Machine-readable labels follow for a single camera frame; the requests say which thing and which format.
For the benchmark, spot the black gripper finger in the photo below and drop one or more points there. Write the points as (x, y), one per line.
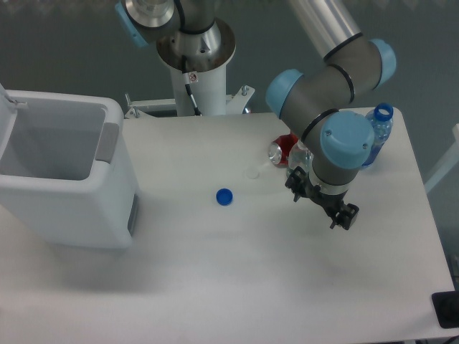
(297, 183)
(344, 216)

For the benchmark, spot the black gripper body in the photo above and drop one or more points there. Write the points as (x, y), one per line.
(331, 203)

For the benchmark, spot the white trash can lid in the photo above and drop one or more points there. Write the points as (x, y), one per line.
(9, 111)

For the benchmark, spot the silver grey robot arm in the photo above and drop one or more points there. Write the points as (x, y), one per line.
(193, 42)

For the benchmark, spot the crushed red soda can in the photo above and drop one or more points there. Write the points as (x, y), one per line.
(279, 149)

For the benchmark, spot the blue bottle cap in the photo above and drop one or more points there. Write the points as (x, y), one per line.
(224, 197)

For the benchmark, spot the white trash can body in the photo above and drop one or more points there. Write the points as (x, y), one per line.
(66, 172)

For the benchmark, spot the clear green-label plastic bottle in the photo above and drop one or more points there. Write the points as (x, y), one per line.
(299, 156)

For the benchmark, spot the blue drink bottle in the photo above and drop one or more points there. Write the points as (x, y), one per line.
(381, 119)

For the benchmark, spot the black device at edge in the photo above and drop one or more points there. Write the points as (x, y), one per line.
(446, 308)

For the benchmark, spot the white metal base frame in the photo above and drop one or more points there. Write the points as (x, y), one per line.
(236, 104)

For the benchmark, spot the white frame at right edge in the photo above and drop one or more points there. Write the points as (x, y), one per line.
(444, 165)

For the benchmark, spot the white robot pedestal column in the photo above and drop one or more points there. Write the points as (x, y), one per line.
(208, 88)

